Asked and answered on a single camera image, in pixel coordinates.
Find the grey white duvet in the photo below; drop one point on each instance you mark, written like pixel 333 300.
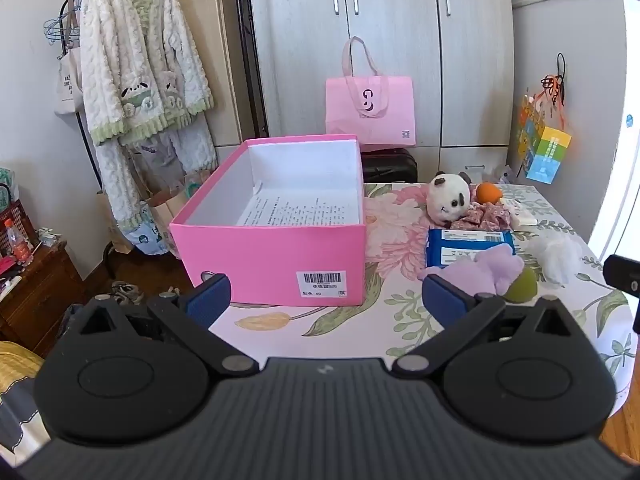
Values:
pixel 20 425

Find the clear plastic bag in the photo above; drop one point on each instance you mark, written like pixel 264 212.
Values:
pixel 506 175

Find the plastic bag of green tissues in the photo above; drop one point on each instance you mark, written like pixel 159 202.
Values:
pixel 6 180

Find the fluffy white pajama pants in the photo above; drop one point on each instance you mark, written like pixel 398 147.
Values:
pixel 195 145

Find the panda plush toy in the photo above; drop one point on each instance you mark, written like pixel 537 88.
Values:
pixel 450 197

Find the orange ball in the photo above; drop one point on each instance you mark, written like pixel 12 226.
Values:
pixel 488 193

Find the small white trinket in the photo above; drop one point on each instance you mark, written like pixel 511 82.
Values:
pixel 47 236

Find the pink floral cloth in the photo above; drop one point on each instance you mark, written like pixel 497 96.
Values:
pixel 487 217

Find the printed paper sheet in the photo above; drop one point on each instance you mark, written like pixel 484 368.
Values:
pixel 295 207

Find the blue wet wipes pack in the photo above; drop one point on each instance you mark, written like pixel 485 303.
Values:
pixel 450 252

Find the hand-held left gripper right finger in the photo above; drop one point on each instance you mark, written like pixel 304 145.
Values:
pixel 442 296

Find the white door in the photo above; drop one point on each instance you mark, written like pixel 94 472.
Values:
pixel 617 135

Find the floral tablecloth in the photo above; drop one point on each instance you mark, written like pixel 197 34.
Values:
pixel 395 240

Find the white mesh bath pouf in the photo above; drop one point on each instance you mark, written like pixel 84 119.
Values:
pixel 557 260

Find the yellow blanket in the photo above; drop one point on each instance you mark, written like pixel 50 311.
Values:
pixel 15 360

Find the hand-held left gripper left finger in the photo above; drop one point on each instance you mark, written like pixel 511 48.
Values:
pixel 210 296

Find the orange ribbons and black ties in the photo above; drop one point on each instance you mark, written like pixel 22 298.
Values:
pixel 552 82

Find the orange drink bottle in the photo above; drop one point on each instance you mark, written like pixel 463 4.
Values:
pixel 19 245

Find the green ball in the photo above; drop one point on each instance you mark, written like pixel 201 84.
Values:
pixel 522 287

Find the white wardrobe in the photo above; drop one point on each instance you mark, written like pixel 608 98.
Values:
pixel 390 20

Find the canvas tote bag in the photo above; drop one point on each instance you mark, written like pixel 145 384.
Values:
pixel 67 85

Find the brown paper bag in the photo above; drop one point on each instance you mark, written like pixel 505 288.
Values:
pixel 170 210

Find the wooden nightstand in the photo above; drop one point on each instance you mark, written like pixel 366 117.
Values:
pixel 40 295

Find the purple plush toy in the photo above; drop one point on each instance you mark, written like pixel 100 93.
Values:
pixel 487 272

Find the small white packet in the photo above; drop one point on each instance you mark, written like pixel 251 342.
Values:
pixel 522 217

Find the black clothes rack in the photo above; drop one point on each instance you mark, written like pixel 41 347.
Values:
pixel 86 136

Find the colourful gift bag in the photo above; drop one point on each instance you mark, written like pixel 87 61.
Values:
pixel 547 155

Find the pink cardboard box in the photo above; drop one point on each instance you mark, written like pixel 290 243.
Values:
pixel 260 260

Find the black suitcase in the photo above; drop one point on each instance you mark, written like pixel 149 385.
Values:
pixel 390 165

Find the blue patterned bag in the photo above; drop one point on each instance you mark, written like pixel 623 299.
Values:
pixel 145 237

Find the pair of shoes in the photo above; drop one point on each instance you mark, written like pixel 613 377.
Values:
pixel 125 291

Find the fluffy white green cardigan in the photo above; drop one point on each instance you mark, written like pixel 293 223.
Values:
pixel 130 50

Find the pink tote bag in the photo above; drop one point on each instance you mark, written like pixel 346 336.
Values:
pixel 370 120

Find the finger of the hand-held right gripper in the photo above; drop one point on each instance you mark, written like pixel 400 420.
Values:
pixel 622 272

